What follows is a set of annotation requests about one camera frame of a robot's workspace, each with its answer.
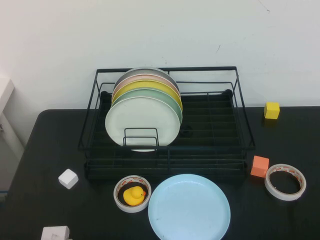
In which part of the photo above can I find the light blue plate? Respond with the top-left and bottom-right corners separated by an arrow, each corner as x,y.
147,173 -> 231,240

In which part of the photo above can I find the green plate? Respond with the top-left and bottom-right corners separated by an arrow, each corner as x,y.
111,87 -> 183,126

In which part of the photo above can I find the yellow plate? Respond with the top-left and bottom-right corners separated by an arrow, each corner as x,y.
111,79 -> 183,111

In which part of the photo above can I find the pink plate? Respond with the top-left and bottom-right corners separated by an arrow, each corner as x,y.
112,73 -> 181,101

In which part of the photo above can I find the grey plate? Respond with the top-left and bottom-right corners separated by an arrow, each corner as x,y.
114,66 -> 180,93

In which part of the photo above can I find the black drip tray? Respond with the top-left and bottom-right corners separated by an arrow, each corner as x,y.
84,89 -> 247,182

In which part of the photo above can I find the yellow rubber duck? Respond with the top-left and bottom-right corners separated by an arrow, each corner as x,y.
122,186 -> 147,207

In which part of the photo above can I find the white tape roll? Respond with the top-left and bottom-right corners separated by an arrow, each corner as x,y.
264,163 -> 307,201
113,174 -> 152,214

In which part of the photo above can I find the white foam cube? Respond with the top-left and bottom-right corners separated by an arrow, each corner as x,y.
57,168 -> 79,190

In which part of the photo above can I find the orange foam cube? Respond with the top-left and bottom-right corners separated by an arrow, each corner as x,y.
250,155 -> 270,179

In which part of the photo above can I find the yellow foam cube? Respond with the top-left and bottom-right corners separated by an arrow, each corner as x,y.
264,101 -> 280,120

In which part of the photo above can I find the white power adapter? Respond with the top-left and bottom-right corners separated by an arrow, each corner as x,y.
40,225 -> 71,240

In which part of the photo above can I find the white cabinet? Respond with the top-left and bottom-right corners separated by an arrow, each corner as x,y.
0,77 -> 26,198

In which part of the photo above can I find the black wire dish rack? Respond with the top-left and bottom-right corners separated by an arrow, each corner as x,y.
77,65 -> 256,181

